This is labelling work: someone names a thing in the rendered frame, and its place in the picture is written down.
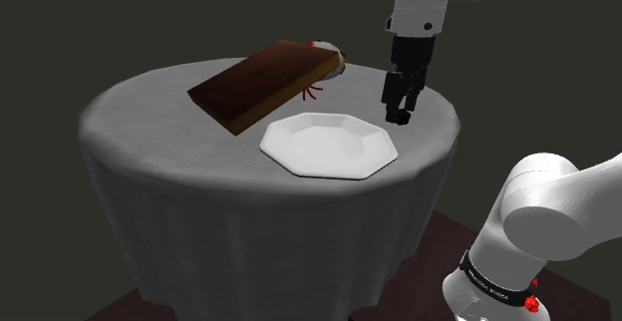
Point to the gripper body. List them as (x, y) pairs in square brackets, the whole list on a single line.
[(412, 52)]

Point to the white octagonal plate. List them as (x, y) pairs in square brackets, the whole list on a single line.
[(325, 147)]

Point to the brown wooden board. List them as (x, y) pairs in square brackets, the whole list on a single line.
[(257, 84)]

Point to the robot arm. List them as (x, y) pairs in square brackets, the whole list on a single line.
[(534, 203)]

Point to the white and red chicken figure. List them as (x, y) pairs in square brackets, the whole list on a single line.
[(335, 71)]

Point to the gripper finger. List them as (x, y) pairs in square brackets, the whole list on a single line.
[(414, 94), (392, 94)]

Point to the round table with grey cloth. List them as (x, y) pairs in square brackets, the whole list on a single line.
[(194, 213)]

